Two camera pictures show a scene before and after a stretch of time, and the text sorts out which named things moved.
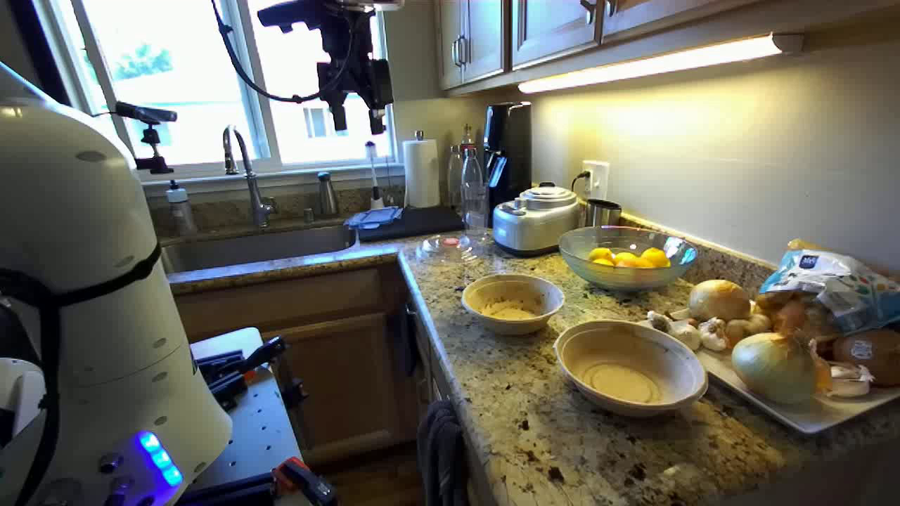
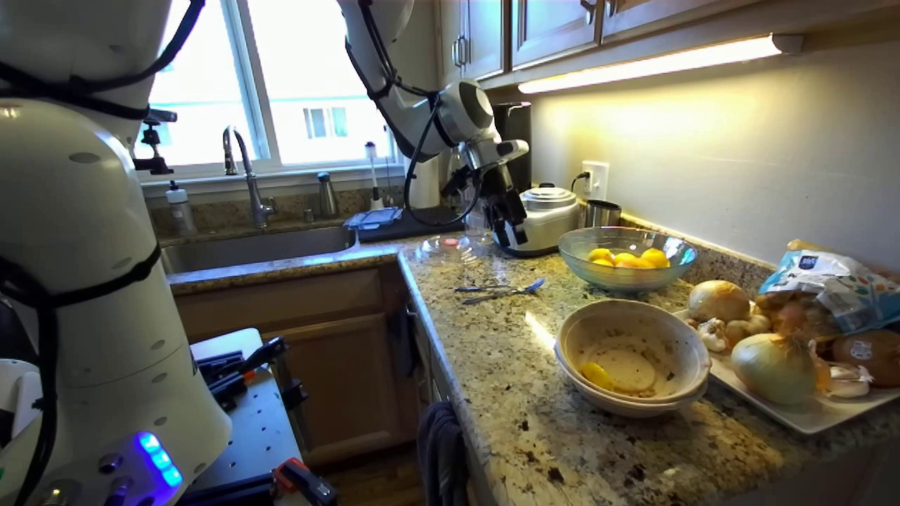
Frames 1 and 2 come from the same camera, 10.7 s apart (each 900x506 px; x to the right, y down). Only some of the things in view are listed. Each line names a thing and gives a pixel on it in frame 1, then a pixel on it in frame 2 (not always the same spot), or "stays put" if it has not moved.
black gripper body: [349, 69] to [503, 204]
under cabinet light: [783, 44] stays put
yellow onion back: [719, 301] stays put
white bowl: [629, 370] stays put
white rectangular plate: [816, 415] stays put
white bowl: [510, 304] to [631, 357]
